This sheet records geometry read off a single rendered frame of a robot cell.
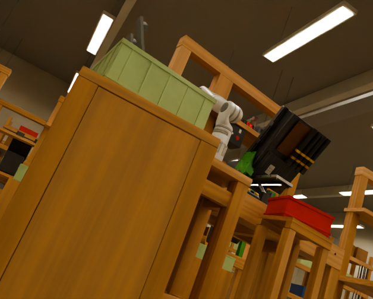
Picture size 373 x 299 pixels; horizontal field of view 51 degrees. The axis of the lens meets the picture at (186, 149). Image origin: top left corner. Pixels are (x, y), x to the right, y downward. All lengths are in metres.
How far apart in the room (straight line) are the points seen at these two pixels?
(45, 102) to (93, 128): 11.50
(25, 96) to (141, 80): 11.43
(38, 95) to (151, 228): 11.65
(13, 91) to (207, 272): 11.41
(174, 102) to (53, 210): 0.55
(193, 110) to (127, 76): 0.27
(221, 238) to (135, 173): 0.68
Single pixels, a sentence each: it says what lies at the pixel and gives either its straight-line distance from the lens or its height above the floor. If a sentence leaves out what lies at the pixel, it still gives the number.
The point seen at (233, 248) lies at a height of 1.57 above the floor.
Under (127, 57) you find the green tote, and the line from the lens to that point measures 1.36.
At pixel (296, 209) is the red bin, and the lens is 2.19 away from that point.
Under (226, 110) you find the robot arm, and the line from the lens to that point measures 1.97.
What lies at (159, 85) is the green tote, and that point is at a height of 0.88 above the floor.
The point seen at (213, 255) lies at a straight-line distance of 1.75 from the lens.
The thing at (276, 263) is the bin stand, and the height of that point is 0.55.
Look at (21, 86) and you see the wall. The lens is 12.81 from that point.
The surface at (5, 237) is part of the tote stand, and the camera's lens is 1.17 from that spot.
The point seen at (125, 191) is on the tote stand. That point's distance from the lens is 1.21.
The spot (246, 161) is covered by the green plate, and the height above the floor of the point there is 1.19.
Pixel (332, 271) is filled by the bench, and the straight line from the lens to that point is 2.92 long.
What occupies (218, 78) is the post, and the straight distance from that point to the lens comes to 3.07.
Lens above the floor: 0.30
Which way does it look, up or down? 18 degrees up
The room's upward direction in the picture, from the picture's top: 22 degrees clockwise
